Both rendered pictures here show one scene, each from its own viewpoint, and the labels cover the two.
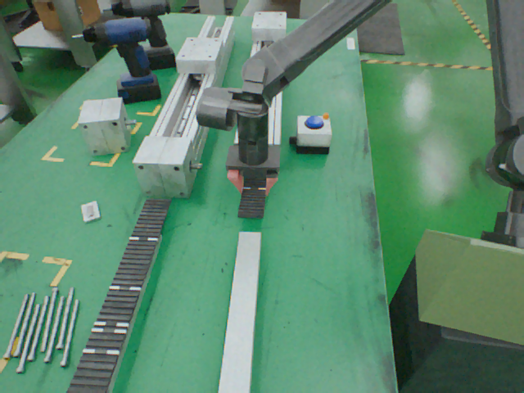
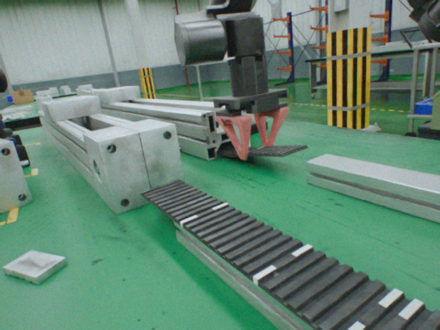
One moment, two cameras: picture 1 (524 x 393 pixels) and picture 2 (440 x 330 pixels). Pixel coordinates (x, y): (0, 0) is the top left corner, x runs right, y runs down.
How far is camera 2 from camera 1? 54 cm
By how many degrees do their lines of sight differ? 39
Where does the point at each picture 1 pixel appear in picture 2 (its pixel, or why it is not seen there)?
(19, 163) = not seen: outside the picture
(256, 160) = (265, 84)
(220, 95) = (199, 18)
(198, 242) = (265, 205)
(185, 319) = (408, 261)
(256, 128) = (261, 35)
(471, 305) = not seen: outside the picture
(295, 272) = not seen: hidden behind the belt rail
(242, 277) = (388, 174)
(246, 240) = (327, 161)
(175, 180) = (166, 160)
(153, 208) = (167, 192)
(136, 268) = (254, 235)
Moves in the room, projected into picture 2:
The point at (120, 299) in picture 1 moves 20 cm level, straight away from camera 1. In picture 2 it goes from (308, 275) to (42, 259)
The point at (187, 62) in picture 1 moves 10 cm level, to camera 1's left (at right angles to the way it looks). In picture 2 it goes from (63, 105) to (11, 114)
